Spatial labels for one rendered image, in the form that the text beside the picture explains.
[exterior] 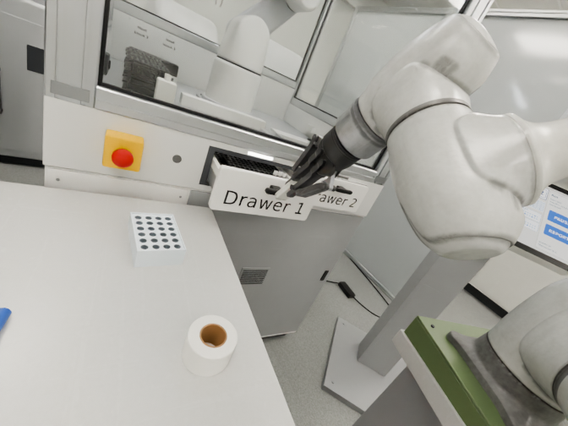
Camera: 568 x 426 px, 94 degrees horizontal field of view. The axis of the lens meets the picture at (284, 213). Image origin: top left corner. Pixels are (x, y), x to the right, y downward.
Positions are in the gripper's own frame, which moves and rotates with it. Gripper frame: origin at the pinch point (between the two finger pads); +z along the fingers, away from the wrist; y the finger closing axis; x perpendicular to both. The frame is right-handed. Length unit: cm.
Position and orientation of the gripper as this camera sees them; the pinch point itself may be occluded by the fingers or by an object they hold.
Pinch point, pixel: (287, 190)
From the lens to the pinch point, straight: 62.2
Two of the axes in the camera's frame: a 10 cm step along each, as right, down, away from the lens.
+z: -5.4, 3.8, 7.5
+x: -8.4, -1.1, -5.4
